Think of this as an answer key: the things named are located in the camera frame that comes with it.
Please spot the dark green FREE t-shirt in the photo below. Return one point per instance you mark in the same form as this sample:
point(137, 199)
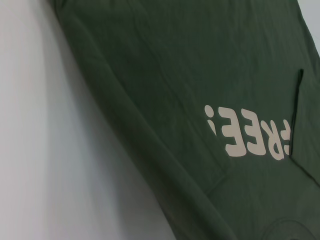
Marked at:
point(175, 75)

